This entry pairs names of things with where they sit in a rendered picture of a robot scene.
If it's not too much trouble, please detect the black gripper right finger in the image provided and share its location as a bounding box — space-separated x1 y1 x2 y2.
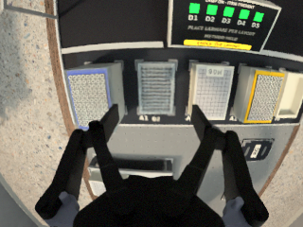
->
161 104 269 227

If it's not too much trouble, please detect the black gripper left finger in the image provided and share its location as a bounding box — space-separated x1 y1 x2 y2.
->
35 104 135 227

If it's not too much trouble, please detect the white rectangular box with labels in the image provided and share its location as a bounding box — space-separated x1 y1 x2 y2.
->
187 62 234 120
88 171 129 196

